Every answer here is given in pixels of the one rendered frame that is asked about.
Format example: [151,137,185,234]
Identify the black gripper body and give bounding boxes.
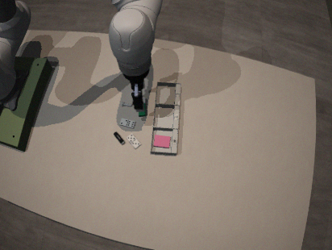
[123,70,149,87]

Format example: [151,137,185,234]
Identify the white domino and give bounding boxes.
[127,133,141,149]
[120,119,135,129]

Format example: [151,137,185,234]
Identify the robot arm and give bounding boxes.
[0,0,163,113]

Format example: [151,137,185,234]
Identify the grey three-compartment bin rack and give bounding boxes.
[151,82,181,156]

